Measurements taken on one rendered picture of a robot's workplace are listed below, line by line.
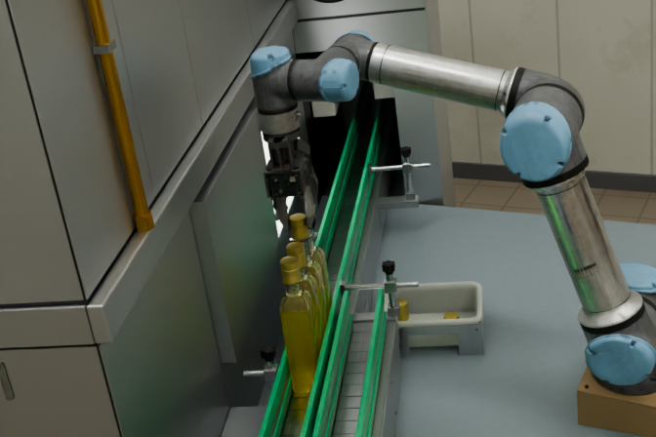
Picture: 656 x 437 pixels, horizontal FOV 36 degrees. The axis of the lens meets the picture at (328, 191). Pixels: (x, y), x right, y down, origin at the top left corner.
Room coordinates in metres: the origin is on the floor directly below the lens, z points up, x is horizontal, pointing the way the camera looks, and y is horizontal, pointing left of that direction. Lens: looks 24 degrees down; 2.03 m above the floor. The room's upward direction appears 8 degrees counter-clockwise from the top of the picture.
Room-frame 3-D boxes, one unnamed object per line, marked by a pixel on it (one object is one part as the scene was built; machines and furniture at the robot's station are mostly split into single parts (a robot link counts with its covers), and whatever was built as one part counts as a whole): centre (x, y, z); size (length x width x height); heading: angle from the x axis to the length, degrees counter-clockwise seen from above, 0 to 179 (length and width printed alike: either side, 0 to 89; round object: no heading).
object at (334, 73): (1.74, -0.03, 1.48); 0.11 x 0.11 x 0.08; 64
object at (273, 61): (1.76, 0.07, 1.48); 0.09 x 0.08 x 0.11; 64
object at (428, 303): (1.99, -0.20, 0.80); 0.22 x 0.17 x 0.09; 79
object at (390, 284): (1.89, -0.08, 0.95); 0.17 x 0.03 x 0.12; 79
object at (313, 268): (1.79, 0.07, 0.99); 0.06 x 0.06 x 0.21; 80
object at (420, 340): (1.99, -0.17, 0.79); 0.27 x 0.17 x 0.08; 79
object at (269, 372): (1.63, 0.17, 0.94); 0.07 x 0.04 x 0.13; 79
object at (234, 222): (2.08, 0.15, 1.15); 0.90 x 0.03 x 0.34; 169
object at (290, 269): (1.67, 0.09, 1.14); 0.04 x 0.04 x 0.04
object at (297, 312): (1.67, 0.09, 0.99); 0.06 x 0.06 x 0.21; 78
